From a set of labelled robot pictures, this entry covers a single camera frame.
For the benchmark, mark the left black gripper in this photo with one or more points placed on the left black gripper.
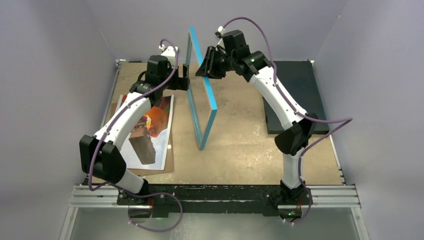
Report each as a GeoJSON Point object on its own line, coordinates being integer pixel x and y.
{"type": "Point", "coordinates": [180, 83]}

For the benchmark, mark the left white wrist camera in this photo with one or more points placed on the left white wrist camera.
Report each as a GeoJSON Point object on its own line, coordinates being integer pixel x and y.
{"type": "Point", "coordinates": [170, 53]}

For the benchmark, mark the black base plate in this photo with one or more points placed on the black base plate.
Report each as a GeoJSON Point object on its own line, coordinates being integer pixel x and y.
{"type": "Point", "coordinates": [275, 200]}

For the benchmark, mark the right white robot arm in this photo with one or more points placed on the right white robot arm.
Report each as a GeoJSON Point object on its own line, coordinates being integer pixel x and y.
{"type": "Point", "coordinates": [297, 128]}

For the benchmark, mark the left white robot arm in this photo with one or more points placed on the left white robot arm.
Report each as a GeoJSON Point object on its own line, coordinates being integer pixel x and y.
{"type": "Point", "coordinates": [100, 153]}

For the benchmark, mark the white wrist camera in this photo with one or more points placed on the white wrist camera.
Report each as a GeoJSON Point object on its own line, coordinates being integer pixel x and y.
{"type": "Point", "coordinates": [170, 53]}
{"type": "Point", "coordinates": [220, 31]}

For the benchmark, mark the dark blue foam pad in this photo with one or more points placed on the dark blue foam pad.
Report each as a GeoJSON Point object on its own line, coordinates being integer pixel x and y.
{"type": "Point", "coordinates": [299, 79]}

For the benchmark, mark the brown cardboard backing board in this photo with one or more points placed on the brown cardboard backing board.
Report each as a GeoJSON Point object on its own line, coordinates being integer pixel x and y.
{"type": "Point", "coordinates": [169, 162]}

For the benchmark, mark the hot air balloon photo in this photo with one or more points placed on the hot air balloon photo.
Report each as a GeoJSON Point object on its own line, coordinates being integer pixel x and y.
{"type": "Point", "coordinates": [149, 139]}

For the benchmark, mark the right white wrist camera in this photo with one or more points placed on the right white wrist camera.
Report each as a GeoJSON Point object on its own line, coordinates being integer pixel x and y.
{"type": "Point", "coordinates": [220, 31]}

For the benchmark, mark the aluminium rail frame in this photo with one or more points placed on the aluminium rail frame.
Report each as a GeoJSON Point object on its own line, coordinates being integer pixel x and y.
{"type": "Point", "coordinates": [323, 196]}

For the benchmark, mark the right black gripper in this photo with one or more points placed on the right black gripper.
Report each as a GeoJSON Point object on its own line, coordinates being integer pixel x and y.
{"type": "Point", "coordinates": [206, 70]}

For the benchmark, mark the blue wooden picture frame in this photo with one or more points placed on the blue wooden picture frame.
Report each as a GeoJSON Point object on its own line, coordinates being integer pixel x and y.
{"type": "Point", "coordinates": [201, 99]}

